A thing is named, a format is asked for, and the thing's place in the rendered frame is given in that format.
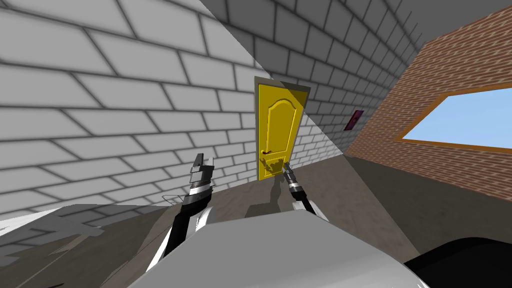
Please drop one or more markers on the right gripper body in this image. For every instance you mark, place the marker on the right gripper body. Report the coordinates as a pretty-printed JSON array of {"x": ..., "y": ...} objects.
[{"x": 288, "y": 172}]

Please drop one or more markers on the wooden framed window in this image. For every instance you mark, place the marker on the wooden framed window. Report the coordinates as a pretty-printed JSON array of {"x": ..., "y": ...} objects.
[{"x": 464, "y": 120}]

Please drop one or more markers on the purple wall picture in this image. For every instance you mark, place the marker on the purple wall picture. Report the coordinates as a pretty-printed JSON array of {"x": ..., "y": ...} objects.
[{"x": 353, "y": 120}]

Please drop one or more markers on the yellow door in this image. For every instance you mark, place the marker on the yellow door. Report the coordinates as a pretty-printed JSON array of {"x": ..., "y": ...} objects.
[{"x": 280, "y": 132}]

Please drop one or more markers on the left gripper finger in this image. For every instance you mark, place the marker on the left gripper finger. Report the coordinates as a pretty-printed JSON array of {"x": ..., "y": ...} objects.
[
  {"x": 208, "y": 161},
  {"x": 198, "y": 160}
]

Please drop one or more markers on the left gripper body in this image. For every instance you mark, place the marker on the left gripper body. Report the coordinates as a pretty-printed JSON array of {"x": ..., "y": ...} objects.
[{"x": 200, "y": 176}]

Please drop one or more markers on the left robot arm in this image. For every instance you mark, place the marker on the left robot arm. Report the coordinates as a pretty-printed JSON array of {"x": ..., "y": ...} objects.
[{"x": 187, "y": 218}]

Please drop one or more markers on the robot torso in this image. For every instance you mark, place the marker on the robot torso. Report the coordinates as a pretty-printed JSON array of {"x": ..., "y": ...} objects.
[{"x": 276, "y": 252}]

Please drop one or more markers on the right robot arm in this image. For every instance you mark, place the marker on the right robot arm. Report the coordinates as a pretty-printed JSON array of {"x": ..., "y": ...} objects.
[{"x": 464, "y": 264}]

